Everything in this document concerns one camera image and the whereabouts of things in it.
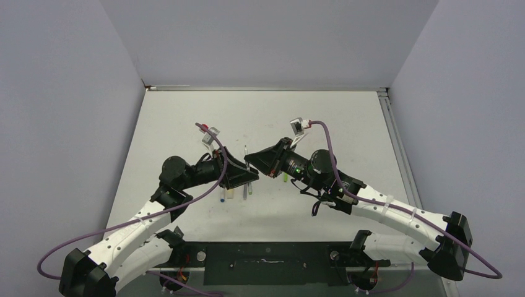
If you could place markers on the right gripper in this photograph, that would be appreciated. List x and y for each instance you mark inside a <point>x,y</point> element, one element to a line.
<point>272,160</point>

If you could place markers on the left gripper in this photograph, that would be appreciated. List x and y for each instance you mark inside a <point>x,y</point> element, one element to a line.
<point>236,173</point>

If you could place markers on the purple pen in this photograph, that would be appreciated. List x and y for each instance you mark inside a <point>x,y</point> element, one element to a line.
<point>245,192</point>

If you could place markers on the blue marker pen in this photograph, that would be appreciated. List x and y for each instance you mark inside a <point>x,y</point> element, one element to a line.
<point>222,195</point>

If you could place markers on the green pen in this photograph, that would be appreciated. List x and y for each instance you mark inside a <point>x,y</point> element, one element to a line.
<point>250,189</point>

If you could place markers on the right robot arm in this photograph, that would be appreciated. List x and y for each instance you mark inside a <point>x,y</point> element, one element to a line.
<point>444,239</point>

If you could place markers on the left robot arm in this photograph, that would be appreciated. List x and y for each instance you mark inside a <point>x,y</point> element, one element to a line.
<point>144,241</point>

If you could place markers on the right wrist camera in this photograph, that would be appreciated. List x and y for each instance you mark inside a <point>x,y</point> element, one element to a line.
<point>299,127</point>

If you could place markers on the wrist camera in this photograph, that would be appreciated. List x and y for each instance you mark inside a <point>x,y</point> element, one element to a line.
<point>299,127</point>
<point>208,141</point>

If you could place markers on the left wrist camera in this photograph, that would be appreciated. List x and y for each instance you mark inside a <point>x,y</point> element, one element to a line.
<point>208,141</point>

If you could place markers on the aluminium frame rail back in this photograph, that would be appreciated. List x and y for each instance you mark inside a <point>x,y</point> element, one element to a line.
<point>187,88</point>

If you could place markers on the aluminium frame rail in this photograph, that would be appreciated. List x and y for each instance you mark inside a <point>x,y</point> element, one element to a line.
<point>187,88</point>
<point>399,248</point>

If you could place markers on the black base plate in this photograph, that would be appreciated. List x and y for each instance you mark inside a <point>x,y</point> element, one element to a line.
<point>277,263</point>

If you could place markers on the aluminium frame rail right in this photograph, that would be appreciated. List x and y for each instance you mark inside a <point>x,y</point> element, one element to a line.
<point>399,248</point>

